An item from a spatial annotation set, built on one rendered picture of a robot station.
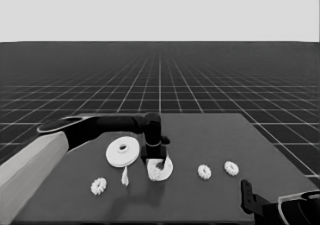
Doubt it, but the small white toothed gear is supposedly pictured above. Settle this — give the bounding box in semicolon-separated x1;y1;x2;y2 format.
197;164;213;181
90;177;108;196
148;162;164;181
223;160;240;177

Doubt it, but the large thick white disc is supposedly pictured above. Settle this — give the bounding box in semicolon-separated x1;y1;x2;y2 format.
105;136;141;168

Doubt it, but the white round carrier with pins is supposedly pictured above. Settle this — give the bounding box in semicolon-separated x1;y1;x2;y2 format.
146;153;174;182

